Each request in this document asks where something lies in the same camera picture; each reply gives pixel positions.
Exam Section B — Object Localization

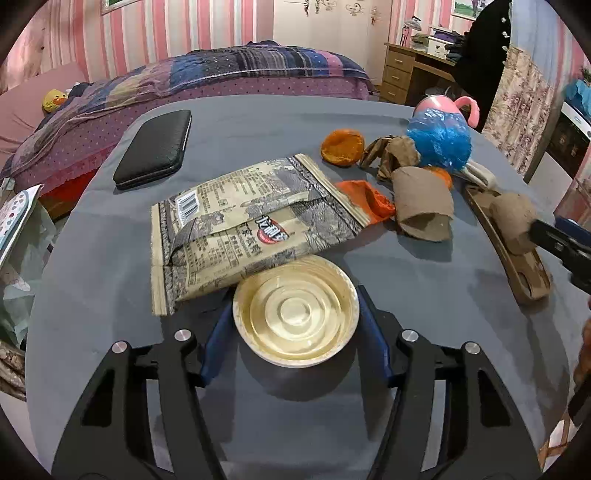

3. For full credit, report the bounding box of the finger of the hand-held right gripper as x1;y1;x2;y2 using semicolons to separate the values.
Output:
529;220;591;294
554;216;591;254

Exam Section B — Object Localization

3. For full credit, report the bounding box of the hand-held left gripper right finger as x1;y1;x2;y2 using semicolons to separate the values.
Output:
355;284;543;480

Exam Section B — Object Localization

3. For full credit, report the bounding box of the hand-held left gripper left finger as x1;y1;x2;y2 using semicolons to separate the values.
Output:
51;295;236;480

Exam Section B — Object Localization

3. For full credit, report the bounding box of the brown paper ball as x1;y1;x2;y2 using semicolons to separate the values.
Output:
489;193;539;256

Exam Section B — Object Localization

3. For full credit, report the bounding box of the cream round lid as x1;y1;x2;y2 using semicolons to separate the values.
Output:
232;255;361;368

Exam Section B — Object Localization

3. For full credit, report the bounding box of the blue plastic bag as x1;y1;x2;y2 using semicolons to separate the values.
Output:
406;110;474;169

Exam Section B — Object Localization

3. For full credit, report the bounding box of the large orange peel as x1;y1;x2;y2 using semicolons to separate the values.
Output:
320;129;365;167

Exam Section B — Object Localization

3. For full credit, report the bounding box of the white water dispenser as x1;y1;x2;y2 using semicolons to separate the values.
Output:
547;102;591;171

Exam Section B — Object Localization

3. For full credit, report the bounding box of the beige printed snack bag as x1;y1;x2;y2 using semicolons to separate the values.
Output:
150;154;370;317

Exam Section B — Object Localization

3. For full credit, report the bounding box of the cardboard tube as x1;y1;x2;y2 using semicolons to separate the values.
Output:
392;166;455;243

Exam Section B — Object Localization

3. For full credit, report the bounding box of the floral curtain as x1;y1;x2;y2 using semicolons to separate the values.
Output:
482;46;566;176

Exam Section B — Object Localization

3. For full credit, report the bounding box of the orange plastic scrap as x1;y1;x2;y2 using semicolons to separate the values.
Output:
335;180;397;227

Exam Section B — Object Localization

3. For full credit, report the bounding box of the blue cloth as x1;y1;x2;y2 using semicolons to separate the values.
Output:
566;78;591;108

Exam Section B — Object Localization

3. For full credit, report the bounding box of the crumpled brown paper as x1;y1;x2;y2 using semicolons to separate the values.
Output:
359;135;422;182

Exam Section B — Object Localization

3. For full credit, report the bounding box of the pink piggy bank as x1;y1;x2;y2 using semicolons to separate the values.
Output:
413;95;483;130

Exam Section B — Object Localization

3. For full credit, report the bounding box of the black hanging coat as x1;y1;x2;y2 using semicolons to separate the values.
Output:
455;0;513;132

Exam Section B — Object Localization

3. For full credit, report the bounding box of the black leather wallet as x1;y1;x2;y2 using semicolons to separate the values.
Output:
113;109;192;190

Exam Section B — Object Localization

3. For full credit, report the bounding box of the translucent plastic bag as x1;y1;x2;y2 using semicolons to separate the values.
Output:
0;185;58;347

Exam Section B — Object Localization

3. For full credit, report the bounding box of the wooden desk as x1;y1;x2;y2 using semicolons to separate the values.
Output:
381;42;462;107

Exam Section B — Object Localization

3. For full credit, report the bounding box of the white box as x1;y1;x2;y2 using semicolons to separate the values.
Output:
427;37;455;58

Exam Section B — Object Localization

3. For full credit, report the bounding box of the desk lamp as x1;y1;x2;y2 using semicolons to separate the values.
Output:
401;15;423;47

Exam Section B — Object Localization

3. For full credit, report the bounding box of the bed with patchwork quilt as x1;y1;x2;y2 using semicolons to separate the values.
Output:
0;41;377;195

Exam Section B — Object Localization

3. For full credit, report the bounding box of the yellow duck toy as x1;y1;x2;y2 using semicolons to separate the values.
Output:
41;89;69;114

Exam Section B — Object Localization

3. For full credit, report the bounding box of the pink pillow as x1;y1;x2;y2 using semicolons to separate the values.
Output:
0;62;93;144

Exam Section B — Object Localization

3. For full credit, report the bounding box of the white wardrobe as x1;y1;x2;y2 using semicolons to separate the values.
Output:
272;0;393;86

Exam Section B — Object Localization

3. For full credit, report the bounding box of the small framed wall picture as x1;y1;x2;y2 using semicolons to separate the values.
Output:
450;0;485;19

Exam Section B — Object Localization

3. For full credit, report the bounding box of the landscape wall picture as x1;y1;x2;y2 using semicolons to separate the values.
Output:
102;0;144;14

